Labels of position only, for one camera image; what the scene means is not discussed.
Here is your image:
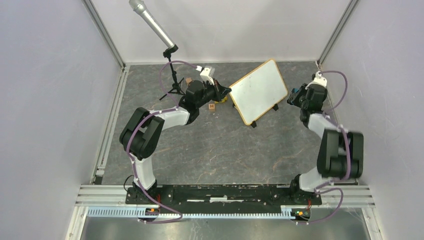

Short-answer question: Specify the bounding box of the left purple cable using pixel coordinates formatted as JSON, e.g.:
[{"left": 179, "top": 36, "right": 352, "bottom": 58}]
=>
[{"left": 125, "top": 60, "right": 203, "bottom": 225}]

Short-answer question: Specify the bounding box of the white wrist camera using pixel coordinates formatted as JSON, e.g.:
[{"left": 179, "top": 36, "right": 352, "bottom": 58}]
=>
[
  {"left": 310, "top": 71, "right": 328, "bottom": 88},
  {"left": 195, "top": 65, "right": 215, "bottom": 85}
]

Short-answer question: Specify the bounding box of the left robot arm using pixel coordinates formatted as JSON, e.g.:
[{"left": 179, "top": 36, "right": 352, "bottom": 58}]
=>
[{"left": 119, "top": 80, "right": 232, "bottom": 204}]

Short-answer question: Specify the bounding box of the silver microphone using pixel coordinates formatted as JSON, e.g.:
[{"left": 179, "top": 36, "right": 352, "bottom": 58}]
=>
[{"left": 128, "top": 0, "right": 178, "bottom": 49}]

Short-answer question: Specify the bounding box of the aluminium slotted rail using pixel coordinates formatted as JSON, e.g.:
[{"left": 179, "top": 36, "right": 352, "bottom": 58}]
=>
[{"left": 76, "top": 184, "right": 375, "bottom": 221}]

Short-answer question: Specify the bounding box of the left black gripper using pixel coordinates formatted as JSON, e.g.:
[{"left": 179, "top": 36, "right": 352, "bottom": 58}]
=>
[{"left": 196, "top": 78, "right": 232, "bottom": 109}]

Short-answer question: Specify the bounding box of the plain wooden cube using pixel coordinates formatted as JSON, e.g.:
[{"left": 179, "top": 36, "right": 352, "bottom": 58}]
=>
[{"left": 185, "top": 77, "right": 193, "bottom": 86}]

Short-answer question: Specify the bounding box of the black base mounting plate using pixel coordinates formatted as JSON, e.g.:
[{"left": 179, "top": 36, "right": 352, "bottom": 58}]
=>
[{"left": 125, "top": 184, "right": 322, "bottom": 214}]

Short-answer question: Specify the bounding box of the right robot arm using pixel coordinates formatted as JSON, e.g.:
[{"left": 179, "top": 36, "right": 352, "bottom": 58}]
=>
[{"left": 287, "top": 83, "right": 364, "bottom": 204}]

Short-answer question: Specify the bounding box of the black tripod mic stand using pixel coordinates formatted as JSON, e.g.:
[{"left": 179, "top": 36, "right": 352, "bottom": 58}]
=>
[{"left": 163, "top": 44, "right": 185, "bottom": 96}]

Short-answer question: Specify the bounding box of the blue whiteboard eraser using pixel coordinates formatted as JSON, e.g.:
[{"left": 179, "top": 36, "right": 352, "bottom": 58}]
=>
[{"left": 287, "top": 88, "right": 300, "bottom": 107}]

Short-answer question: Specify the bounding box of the yellow framed whiteboard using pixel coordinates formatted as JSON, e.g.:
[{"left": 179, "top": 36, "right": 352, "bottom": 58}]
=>
[{"left": 229, "top": 59, "right": 288, "bottom": 128}]

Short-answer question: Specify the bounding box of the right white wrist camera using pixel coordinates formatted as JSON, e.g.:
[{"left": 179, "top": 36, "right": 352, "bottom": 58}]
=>
[{"left": 310, "top": 71, "right": 328, "bottom": 88}]

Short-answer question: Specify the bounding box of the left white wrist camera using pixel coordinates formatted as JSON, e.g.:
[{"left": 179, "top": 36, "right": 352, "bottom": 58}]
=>
[{"left": 195, "top": 65, "right": 215, "bottom": 85}]

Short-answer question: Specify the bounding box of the wooden letter H block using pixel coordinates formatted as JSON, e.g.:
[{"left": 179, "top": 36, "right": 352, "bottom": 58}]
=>
[{"left": 208, "top": 103, "right": 216, "bottom": 112}]

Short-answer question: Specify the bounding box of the yellow owl puzzle block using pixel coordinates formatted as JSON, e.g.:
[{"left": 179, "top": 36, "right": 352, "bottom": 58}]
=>
[{"left": 220, "top": 96, "right": 228, "bottom": 103}]

